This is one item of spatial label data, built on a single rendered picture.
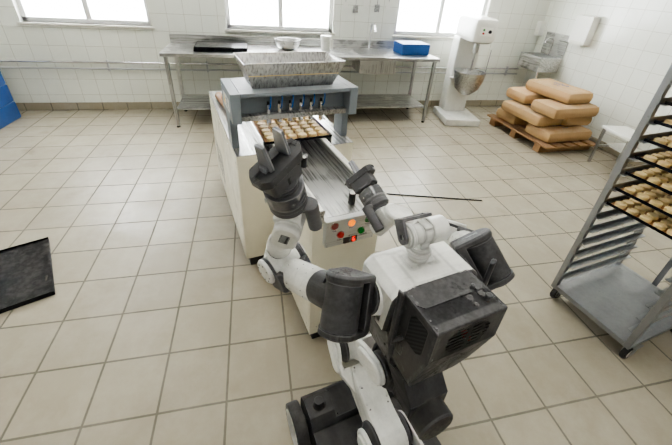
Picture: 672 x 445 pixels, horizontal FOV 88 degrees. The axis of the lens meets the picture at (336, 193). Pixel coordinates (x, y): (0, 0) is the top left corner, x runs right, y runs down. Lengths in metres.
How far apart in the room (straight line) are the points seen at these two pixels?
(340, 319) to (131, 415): 1.40
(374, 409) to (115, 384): 1.25
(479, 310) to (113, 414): 1.69
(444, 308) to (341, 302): 0.23
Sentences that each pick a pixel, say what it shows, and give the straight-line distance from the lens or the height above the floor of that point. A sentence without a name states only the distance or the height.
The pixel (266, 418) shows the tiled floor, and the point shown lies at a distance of 1.90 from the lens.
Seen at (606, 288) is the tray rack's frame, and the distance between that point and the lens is 2.83.
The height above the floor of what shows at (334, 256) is 0.61.
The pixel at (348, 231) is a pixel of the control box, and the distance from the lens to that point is 1.53.
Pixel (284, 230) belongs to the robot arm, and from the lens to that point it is 0.78.
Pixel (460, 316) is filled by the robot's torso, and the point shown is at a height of 1.11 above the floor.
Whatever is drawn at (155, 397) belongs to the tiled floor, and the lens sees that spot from 2.06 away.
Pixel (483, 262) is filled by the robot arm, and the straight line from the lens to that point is 1.04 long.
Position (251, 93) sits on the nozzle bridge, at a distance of 1.89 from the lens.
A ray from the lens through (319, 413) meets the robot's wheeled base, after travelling 1.66.
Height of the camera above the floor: 1.71
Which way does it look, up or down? 32 degrees down
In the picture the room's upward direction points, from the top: 4 degrees clockwise
